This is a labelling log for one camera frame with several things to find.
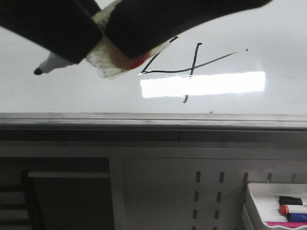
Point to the white black whiteboard marker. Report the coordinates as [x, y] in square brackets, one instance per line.
[105, 56]

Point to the grey pegboard panel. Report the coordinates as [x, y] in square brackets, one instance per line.
[196, 194]

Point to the white whiteboard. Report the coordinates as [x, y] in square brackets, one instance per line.
[246, 70]

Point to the pink white eraser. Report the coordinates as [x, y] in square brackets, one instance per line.
[291, 225]

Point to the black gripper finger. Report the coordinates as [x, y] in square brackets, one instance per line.
[65, 27]
[137, 26]

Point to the red capped marker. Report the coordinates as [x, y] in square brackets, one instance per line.
[284, 210]

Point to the blue capped marker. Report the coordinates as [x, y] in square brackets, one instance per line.
[297, 217]

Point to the white plastic marker tray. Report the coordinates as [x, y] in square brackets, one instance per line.
[261, 208]

